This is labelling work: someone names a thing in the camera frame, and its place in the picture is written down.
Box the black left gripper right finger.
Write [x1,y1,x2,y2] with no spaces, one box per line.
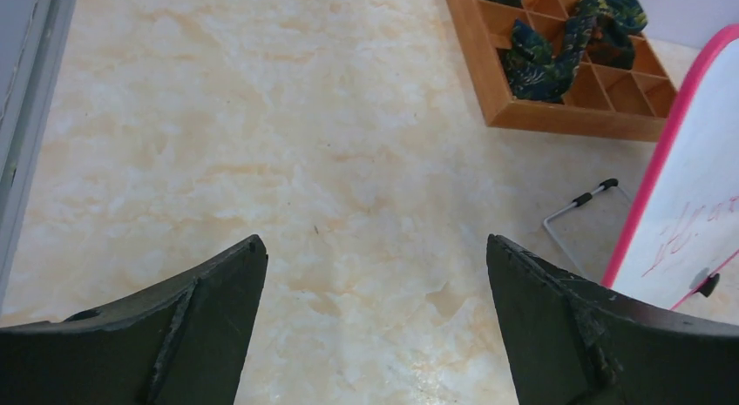
[486,235,738,404]

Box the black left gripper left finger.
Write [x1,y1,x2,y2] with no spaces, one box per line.
[1,235,268,404]

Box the pink framed whiteboard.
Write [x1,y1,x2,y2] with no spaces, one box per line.
[600,24,738,309]

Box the wooden compartment box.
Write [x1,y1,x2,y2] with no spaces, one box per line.
[446,0,677,141]

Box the dark patterned cloth roll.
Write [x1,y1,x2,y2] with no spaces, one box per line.
[502,12,596,104]

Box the metal wire whiteboard stand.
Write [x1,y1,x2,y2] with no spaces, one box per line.
[542,179,633,282]

